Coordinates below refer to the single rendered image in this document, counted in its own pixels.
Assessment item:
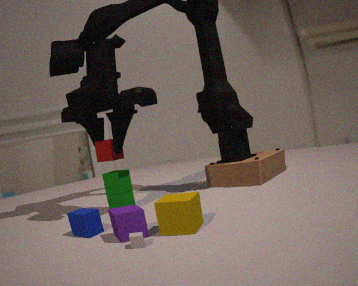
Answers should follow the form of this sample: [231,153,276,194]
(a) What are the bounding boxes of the purple block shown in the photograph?
[108,204,150,243]

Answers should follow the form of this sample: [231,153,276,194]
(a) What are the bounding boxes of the yellow cube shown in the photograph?
[154,192,203,236]

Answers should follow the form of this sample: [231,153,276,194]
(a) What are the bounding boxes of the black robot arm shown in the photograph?
[50,0,256,163]

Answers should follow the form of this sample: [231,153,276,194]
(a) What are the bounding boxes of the green block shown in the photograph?
[102,169,132,194]
[106,190,135,209]

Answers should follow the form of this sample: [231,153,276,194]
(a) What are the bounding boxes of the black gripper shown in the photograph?
[61,65,158,154]

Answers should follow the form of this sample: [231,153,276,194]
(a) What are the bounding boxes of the blue block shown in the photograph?
[67,208,104,238]

